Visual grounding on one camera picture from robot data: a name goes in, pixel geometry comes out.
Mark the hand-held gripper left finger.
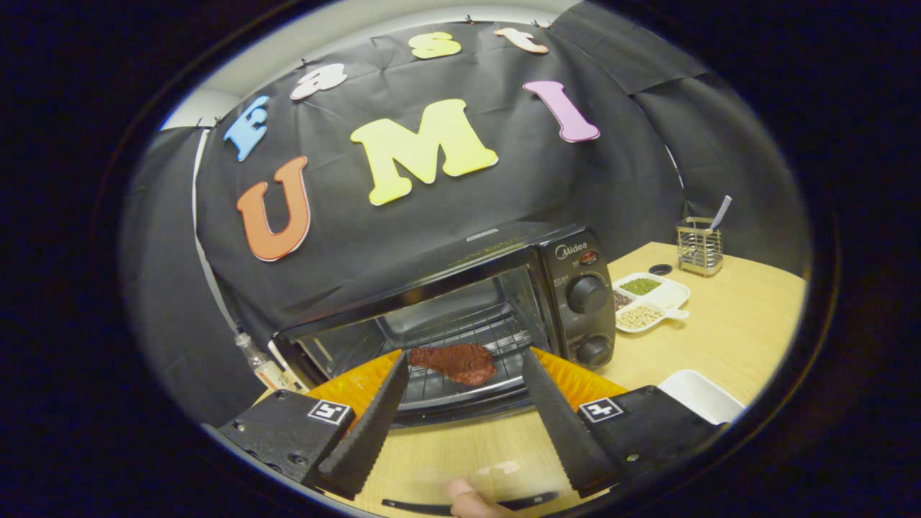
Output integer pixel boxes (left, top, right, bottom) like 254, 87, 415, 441
216, 349, 411, 501

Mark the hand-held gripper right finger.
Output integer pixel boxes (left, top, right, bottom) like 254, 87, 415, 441
522, 347, 727, 499

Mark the red-brown meat steak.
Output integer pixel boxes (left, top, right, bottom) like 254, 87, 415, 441
409, 343, 497, 386

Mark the black toaster oven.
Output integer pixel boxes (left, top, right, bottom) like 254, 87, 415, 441
273, 223, 618, 516

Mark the clear plastic bottle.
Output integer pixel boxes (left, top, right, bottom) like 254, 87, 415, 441
234, 331, 310, 395

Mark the white rectangular tray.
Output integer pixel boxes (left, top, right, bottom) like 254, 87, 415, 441
656, 369, 747, 425

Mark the white divided bean plate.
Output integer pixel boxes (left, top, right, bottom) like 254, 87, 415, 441
612, 272, 691, 335

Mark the metal wire utensil holder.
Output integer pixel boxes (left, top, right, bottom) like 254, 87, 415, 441
675, 217, 725, 278

